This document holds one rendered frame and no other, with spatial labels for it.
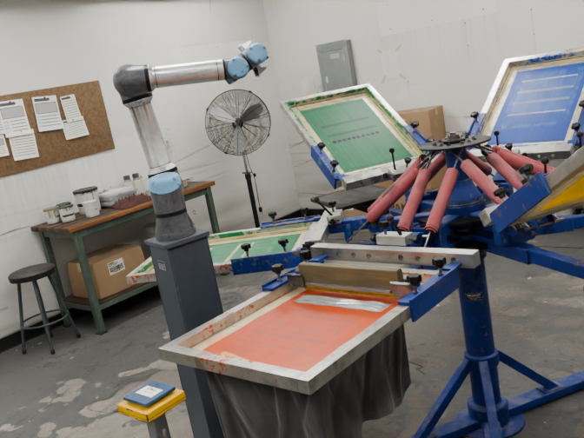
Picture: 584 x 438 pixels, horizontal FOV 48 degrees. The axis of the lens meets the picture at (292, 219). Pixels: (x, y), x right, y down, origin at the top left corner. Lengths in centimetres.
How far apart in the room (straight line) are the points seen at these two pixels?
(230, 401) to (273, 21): 602
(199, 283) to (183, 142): 427
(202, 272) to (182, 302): 13
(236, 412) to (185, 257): 65
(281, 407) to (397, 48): 524
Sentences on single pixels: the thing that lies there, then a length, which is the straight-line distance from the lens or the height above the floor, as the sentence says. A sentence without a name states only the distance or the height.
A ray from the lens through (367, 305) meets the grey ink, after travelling 213.
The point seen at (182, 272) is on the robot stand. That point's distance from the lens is 245.
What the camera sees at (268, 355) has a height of 95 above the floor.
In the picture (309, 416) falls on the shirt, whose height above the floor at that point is 82.
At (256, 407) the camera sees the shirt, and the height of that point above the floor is 80.
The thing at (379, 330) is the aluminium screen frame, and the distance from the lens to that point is 187.
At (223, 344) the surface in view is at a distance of 206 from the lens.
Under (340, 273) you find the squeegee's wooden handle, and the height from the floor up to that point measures 104.
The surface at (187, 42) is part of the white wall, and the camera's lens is 687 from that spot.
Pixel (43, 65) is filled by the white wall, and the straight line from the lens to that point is 593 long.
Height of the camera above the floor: 172
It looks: 12 degrees down
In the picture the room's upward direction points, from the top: 10 degrees counter-clockwise
